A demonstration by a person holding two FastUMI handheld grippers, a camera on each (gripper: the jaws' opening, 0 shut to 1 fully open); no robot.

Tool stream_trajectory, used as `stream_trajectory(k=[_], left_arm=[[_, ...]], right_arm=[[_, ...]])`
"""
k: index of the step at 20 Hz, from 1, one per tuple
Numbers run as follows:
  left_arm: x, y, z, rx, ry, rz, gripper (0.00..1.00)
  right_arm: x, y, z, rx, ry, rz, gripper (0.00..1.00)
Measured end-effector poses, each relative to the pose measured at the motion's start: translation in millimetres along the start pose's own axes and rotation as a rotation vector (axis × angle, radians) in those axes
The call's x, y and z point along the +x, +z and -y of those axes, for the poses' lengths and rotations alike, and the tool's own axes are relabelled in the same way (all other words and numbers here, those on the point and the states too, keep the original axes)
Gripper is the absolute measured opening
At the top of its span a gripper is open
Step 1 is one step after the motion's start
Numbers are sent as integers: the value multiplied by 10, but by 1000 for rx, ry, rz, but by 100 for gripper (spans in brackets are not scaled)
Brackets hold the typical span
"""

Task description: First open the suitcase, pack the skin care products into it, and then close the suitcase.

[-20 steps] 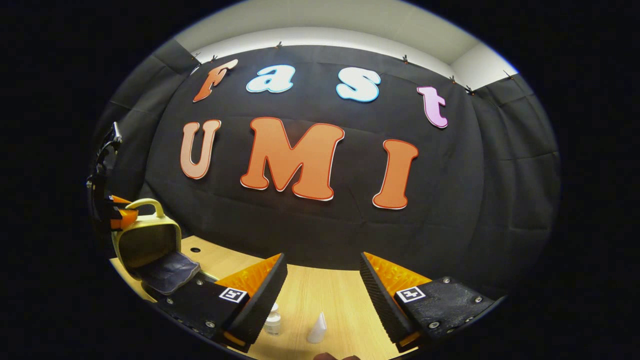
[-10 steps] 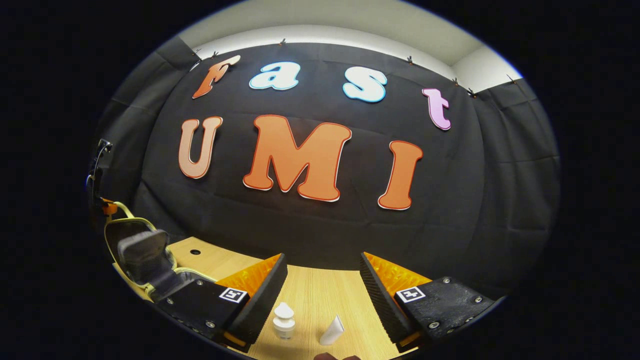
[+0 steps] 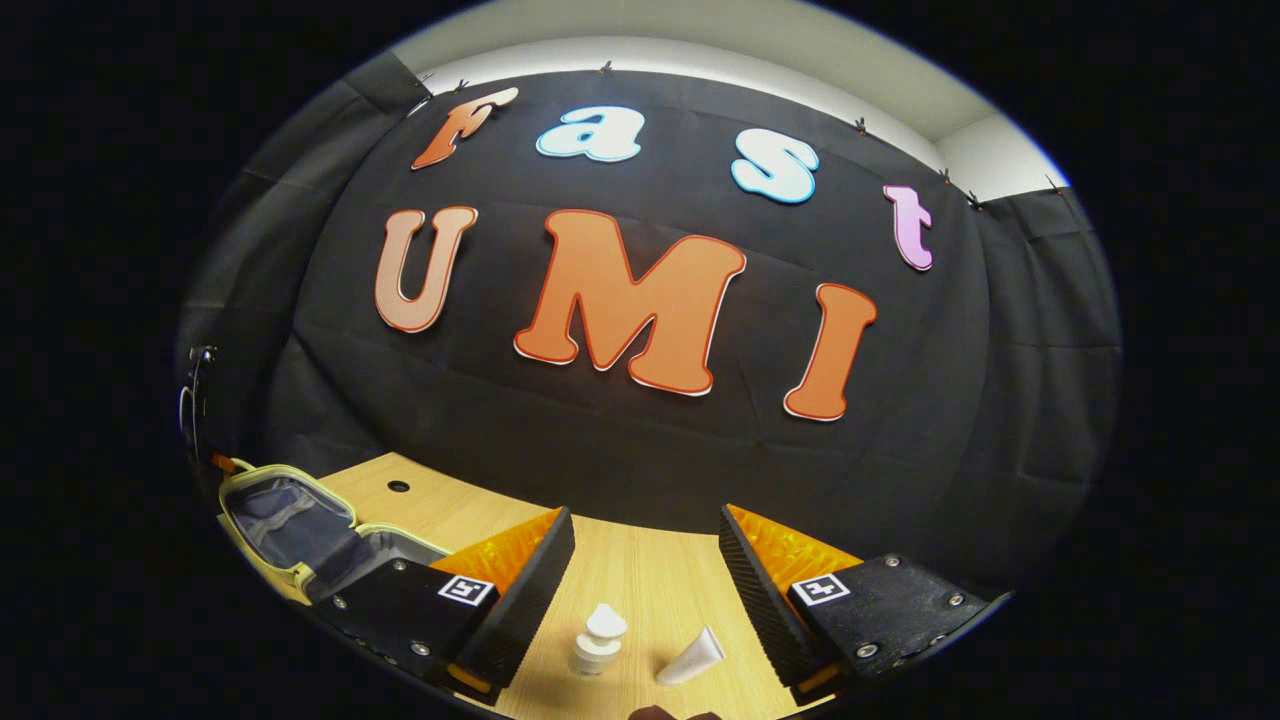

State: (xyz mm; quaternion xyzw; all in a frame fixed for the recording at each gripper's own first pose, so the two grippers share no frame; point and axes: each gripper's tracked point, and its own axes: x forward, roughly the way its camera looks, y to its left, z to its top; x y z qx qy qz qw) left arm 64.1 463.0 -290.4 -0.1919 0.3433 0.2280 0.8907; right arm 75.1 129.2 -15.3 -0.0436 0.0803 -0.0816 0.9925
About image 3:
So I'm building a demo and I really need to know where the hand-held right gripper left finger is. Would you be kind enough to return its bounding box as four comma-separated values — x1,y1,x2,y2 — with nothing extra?
318,505,578,706

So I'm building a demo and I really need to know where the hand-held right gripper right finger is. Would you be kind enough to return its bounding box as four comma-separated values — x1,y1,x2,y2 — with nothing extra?
718,503,1013,704

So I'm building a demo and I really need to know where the white pump bottle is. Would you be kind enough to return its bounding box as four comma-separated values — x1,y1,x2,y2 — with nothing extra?
570,603,629,677

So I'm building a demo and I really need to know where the white squeeze tube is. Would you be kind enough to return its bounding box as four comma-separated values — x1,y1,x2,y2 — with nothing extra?
655,626,726,687

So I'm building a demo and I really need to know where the pale yellow suitcase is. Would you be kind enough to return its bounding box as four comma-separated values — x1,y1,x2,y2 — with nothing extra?
217,463,456,606

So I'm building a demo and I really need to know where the black backdrop cloth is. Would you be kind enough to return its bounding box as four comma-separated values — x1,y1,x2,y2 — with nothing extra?
180,50,1123,591

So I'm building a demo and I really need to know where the dark equipment stand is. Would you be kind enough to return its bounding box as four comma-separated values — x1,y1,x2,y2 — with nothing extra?
180,345,219,471

